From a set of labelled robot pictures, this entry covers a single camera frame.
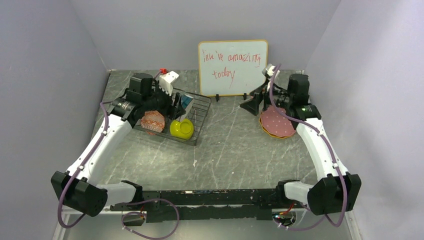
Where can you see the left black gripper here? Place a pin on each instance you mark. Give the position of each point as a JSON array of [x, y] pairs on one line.
[[172, 112]]

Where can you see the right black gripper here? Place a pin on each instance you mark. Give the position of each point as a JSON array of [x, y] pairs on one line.
[[252, 105]]

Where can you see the teal white dotted bowl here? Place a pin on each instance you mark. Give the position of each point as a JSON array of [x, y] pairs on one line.
[[187, 102]]

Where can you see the pink polka dot plate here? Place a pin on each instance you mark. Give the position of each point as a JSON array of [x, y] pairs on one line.
[[276, 124]]

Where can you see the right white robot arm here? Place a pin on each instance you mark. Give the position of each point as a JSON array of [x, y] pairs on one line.
[[284, 112]]

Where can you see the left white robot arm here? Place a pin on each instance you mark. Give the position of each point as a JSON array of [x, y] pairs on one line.
[[78, 187]]

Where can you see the yellow-green bowl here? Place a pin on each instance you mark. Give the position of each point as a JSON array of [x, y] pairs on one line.
[[182, 129]]

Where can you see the grey wire dish rack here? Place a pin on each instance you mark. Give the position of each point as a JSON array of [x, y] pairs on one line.
[[197, 116]]

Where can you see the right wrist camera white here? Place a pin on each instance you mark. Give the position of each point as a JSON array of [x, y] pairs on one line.
[[268, 71]]

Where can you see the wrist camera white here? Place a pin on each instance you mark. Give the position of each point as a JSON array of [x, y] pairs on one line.
[[268, 71], [166, 81]]

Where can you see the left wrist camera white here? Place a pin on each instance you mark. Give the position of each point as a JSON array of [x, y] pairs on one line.
[[166, 81]]

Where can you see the whiteboard with yellow frame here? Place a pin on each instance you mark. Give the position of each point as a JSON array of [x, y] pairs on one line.
[[231, 67]]

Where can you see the black base frame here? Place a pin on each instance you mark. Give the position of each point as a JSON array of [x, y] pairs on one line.
[[168, 205]]

